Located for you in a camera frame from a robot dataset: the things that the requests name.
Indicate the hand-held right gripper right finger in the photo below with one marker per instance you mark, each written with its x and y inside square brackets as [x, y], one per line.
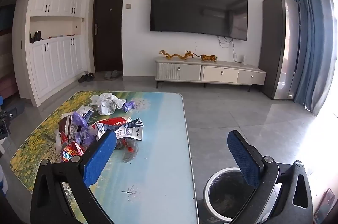
[243, 158]

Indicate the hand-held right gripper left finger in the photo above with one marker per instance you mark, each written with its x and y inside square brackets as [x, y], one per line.
[99, 158]

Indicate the clear plastic wrapper with red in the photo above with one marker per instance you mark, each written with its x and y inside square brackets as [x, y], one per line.
[129, 148]

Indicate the white trash bin black liner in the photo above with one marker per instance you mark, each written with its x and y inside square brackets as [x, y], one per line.
[224, 195]

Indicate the red snack packet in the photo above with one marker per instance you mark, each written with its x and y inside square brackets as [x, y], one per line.
[70, 151]

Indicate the red white flattened carton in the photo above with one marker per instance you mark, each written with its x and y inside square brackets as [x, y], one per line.
[116, 122]

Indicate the blue white flattened carton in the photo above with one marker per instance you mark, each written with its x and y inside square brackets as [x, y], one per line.
[132, 131]

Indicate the purple plastic bag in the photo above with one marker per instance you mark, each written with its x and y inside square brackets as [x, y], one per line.
[79, 119]

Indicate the white crumpled tissue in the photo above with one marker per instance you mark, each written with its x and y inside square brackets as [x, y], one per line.
[57, 143]

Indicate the brown white flattened carton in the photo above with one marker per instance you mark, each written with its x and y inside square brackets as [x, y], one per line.
[66, 128]

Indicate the small white blue packet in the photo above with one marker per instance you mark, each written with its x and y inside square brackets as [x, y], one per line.
[84, 110]

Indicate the white printed plastic bag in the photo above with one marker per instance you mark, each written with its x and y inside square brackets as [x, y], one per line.
[105, 105]

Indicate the purple disposable glove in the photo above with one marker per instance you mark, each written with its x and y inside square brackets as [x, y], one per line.
[129, 105]

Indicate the table with printed landscape top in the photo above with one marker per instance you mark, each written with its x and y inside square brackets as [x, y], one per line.
[158, 134]

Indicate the black bag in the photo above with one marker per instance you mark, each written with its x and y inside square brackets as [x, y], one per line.
[37, 36]

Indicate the pair of black shoes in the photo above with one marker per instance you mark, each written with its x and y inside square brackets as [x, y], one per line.
[85, 77]

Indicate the pair of grey slippers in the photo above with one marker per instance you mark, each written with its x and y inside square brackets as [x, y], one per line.
[112, 74]

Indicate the white television cabinet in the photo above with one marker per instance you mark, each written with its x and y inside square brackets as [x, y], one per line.
[211, 73]

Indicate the dark smartphone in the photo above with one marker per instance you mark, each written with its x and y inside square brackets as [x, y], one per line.
[326, 204]

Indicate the white router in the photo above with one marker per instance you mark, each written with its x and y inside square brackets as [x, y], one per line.
[242, 59]

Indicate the golden tiger figurine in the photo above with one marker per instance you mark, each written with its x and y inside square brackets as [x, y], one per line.
[208, 57]

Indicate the grey refrigerator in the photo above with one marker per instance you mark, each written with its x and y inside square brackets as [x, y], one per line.
[274, 49]

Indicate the dark brown entrance door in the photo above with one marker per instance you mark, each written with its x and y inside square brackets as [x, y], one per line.
[108, 33]

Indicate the golden dragon figurine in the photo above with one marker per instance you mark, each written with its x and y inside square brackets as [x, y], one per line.
[174, 55]

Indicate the blue curtain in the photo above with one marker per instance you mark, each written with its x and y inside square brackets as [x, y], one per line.
[314, 49]

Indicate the white wall cabinet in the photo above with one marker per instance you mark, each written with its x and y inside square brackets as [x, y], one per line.
[52, 62]

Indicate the wall-mounted black television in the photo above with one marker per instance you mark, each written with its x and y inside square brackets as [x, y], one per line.
[198, 9]

